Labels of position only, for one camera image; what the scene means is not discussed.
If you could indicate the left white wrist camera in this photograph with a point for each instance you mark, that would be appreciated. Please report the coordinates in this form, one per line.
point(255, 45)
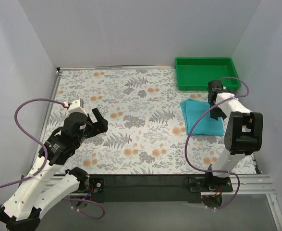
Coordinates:
point(76, 106)

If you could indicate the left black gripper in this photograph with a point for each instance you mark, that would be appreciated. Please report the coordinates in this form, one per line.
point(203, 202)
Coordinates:
point(92, 126)

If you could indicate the green plastic tray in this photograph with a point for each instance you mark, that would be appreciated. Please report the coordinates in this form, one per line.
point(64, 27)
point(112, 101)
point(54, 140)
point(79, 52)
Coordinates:
point(194, 73)

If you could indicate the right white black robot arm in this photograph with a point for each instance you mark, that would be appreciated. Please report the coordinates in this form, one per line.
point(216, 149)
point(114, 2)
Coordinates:
point(242, 137)

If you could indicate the floral patterned table cloth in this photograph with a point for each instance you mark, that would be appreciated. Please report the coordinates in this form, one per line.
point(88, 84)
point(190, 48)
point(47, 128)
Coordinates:
point(146, 131)

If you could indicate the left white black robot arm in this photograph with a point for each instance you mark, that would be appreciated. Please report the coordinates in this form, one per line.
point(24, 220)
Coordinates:
point(27, 206)

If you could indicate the aluminium frame rail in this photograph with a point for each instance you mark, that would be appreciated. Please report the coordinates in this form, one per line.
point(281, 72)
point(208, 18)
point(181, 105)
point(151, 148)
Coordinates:
point(159, 188)

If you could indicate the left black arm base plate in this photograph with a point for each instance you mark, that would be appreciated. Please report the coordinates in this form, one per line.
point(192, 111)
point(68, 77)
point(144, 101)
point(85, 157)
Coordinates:
point(93, 185)

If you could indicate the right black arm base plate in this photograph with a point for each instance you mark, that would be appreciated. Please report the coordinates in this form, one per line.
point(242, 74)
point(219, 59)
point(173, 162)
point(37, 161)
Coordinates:
point(201, 184)

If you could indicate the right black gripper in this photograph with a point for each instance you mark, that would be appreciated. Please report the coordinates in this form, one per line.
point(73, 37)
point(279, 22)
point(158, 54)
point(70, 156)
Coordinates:
point(213, 96)

